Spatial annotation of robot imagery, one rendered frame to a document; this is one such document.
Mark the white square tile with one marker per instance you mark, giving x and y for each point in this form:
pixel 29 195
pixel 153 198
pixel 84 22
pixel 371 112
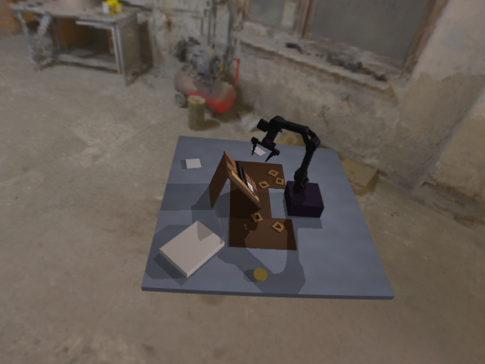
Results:
pixel 193 163

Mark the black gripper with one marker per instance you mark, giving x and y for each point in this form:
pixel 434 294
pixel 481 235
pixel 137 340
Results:
pixel 274 151

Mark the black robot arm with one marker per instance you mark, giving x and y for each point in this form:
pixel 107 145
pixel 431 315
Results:
pixel 273 127

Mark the olive-yellow flat round disc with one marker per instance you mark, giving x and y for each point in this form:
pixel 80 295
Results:
pixel 260 274

